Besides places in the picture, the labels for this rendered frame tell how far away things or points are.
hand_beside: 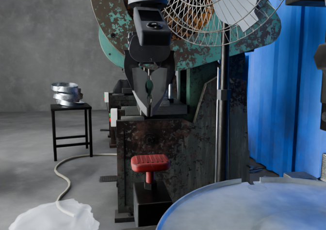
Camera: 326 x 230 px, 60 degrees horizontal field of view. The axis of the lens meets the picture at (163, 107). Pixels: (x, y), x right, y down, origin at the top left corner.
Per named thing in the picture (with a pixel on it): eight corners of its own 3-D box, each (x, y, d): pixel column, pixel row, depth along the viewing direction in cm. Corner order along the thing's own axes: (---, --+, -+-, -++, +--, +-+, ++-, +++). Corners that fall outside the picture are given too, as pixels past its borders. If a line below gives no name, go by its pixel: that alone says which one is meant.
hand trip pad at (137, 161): (133, 205, 50) (132, 164, 49) (130, 191, 56) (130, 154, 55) (171, 203, 51) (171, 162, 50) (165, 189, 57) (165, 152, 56)
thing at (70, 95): (53, 161, 288) (49, 83, 278) (52, 150, 330) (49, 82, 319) (93, 156, 303) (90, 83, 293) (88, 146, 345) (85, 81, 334)
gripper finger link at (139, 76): (146, 112, 57) (146, 66, 56) (150, 117, 51) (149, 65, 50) (131, 112, 56) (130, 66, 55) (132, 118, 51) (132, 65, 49)
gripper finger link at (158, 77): (161, 112, 57) (162, 66, 56) (167, 117, 51) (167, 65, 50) (146, 112, 57) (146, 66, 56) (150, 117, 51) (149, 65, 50)
